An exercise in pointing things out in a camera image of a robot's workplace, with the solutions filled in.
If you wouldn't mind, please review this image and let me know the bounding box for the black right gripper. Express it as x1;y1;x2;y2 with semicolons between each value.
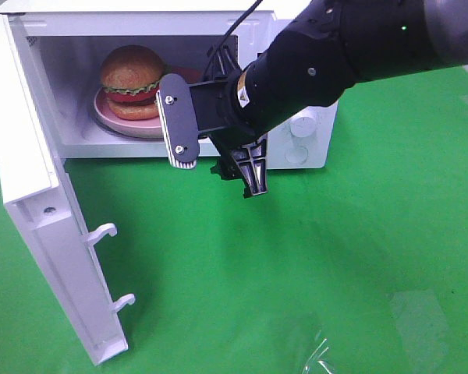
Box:
189;45;268;199

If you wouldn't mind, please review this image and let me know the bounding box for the round door release button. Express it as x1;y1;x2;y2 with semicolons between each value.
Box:
285;146;309;164

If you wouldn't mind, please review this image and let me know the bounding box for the pink round plate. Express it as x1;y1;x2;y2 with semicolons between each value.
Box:
94;66;200;139

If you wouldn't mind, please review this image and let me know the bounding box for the burger with lettuce tomato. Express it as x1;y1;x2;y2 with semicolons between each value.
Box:
101;45;165;121

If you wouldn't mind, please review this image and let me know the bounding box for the white microwave door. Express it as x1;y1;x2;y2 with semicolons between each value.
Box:
0;14;135;365

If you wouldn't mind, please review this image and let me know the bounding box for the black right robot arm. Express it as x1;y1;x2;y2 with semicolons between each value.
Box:
191;0;468;197

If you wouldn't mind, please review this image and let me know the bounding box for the lower white microwave knob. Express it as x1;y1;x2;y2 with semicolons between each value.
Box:
289;116;317;138

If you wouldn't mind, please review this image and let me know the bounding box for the white microwave oven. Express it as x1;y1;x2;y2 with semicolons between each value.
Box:
0;0;340;171

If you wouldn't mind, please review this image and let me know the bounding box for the clear tape strip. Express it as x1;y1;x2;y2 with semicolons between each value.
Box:
300;337;337;374

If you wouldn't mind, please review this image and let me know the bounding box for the clear tape patch right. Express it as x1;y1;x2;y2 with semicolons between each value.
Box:
389;289;449;373

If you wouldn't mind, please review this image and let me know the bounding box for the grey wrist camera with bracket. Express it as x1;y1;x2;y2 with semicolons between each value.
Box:
156;73;200;170

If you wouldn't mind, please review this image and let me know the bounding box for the black camera cable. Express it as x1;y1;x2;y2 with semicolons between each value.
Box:
202;0;264;79

